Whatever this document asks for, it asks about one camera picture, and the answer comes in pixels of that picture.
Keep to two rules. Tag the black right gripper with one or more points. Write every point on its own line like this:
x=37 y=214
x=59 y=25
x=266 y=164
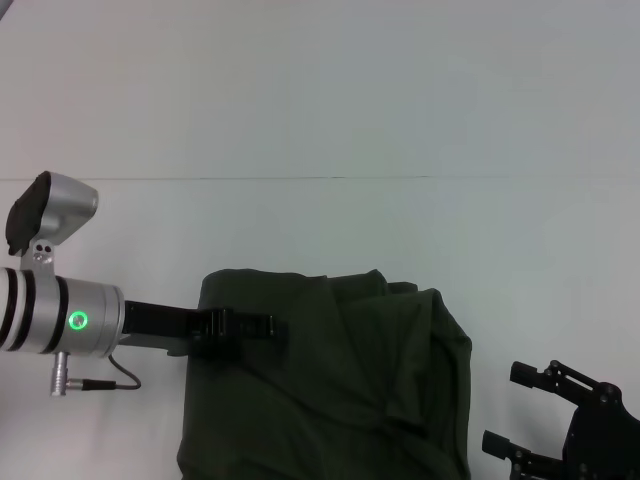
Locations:
x=605 y=435

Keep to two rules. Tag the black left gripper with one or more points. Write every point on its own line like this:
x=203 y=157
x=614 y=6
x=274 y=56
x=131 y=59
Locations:
x=165 y=325

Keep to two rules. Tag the dark green t-shirt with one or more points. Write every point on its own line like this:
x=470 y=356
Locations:
x=325 y=375

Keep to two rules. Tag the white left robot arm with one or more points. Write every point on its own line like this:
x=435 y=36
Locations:
x=45 y=315

